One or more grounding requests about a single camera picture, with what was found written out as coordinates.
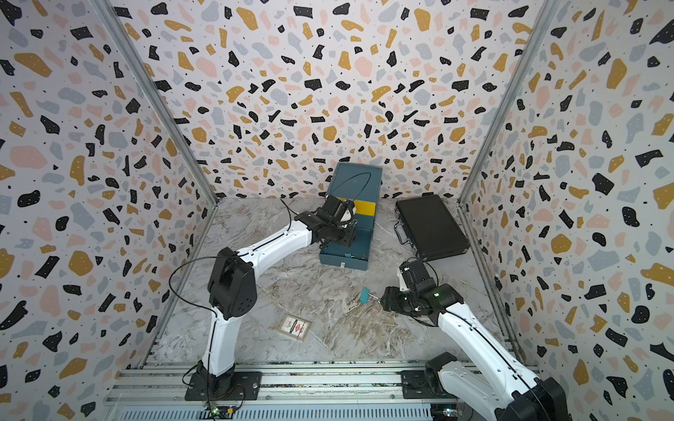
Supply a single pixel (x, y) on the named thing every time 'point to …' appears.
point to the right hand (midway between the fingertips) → (387, 302)
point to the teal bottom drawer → (354, 256)
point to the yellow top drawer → (362, 207)
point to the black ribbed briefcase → (426, 224)
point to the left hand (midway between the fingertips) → (354, 234)
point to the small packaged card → (295, 326)
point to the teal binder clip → (364, 296)
